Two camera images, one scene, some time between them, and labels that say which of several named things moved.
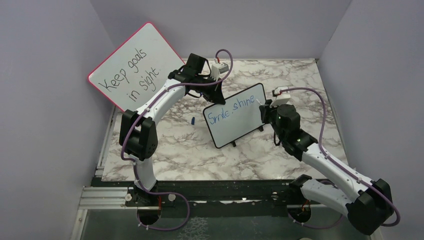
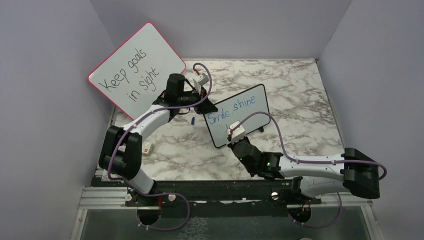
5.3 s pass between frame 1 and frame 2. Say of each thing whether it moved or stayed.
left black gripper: moved
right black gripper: moved
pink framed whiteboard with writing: stayed
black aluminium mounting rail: stayed
